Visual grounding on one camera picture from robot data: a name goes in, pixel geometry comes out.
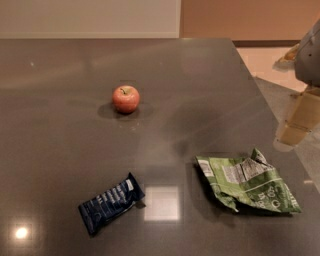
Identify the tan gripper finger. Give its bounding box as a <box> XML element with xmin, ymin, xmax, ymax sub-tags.
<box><xmin>276</xmin><ymin>86</ymin><xmax>320</xmax><ymax>146</ymax></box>

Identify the green jalapeno chip bag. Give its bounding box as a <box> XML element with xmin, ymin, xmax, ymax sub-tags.
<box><xmin>196</xmin><ymin>148</ymin><xmax>301</xmax><ymax>213</ymax></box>

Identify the red apple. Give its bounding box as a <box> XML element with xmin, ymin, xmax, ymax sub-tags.
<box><xmin>112</xmin><ymin>85</ymin><xmax>140</xmax><ymax>114</ymax></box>

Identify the dark blue snack bar wrapper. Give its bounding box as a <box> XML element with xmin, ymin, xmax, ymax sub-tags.
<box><xmin>78</xmin><ymin>173</ymin><xmax>145</xmax><ymax>236</ymax></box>

